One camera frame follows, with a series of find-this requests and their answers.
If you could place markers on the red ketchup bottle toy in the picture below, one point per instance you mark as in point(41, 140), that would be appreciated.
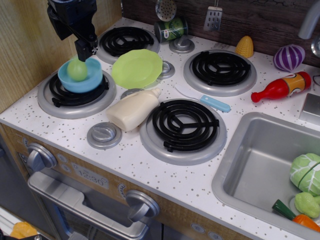
point(284, 87)

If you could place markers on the silver slotted spatula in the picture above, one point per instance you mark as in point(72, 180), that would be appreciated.
point(213, 18)

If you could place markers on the green toy pear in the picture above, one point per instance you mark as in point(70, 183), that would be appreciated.
point(77, 70)

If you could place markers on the centre stovetop silver knob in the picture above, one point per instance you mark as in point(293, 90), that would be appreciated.
point(168, 70)

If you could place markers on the front right black burner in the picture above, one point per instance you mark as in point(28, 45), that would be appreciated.
point(183, 132)

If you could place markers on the small green toy vegetable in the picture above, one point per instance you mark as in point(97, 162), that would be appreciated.
point(307, 204)

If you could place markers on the back stovetop silver knob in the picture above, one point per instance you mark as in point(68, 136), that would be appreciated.
point(182, 45)

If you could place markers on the middle stovetop silver knob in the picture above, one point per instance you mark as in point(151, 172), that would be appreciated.
point(129, 92)

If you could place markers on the black burner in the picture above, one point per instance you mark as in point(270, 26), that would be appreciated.
point(118, 41)
point(183, 132)
point(219, 73)
point(61, 103)

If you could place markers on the silver faucet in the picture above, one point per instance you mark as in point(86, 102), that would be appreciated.
point(310, 21)

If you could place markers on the oven silver knob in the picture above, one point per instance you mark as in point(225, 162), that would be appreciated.
point(141, 205)
point(40, 158)

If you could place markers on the light green plastic plate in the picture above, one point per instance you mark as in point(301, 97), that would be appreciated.
point(137, 69)

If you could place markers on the front left black burner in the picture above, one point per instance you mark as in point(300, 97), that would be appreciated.
point(61, 103)

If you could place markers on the left oven silver knob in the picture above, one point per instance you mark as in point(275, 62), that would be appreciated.
point(40, 158)

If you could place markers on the back left black burner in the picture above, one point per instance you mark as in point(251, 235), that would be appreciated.
point(118, 41)

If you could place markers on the green toy cabbage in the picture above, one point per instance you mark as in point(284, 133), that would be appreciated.
point(305, 173)

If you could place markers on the silver sink basin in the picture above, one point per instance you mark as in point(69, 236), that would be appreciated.
point(255, 170)

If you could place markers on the silver faucet base block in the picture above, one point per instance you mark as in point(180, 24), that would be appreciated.
point(310, 111)

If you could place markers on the right oven silver knob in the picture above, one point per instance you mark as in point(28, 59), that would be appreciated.
point(141, 205)

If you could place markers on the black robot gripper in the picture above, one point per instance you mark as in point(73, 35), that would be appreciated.
point(74, 17)

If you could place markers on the yellow toy corn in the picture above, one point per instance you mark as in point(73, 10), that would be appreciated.
point(245, 47)

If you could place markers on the orange toy carrot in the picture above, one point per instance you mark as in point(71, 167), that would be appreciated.
point(301, 219)

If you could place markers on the green toy can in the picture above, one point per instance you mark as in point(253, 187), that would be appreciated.
point(170, 30)

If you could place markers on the light blue plastic bowl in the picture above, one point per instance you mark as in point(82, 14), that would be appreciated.
point(93, 79)

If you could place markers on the cream plastic bottle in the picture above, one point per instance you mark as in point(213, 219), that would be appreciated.
point(132, 110)

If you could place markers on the silver perforated ladle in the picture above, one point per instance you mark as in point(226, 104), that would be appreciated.
point(165, 10)

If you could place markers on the purple striped toy onion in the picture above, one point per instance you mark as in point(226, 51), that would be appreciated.
point(289, 57)

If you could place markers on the blue handled toy knife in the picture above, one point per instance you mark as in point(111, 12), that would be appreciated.
point(203, 98)

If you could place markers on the front stovetop silver knob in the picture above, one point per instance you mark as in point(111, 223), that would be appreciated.
point(104, 135)

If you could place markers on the silver oven door handle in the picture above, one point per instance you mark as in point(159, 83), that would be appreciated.
point(81, 212)

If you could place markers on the stovetop silver knob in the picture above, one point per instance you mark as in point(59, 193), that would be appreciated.
point(168, 70)
point(104, 135)
point(129, 92)
point(182, 45)

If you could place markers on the yellow object on floor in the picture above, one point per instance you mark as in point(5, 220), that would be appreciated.
point(23, 230)

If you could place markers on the back right black burner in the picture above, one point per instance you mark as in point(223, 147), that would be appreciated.
point(219, 73)

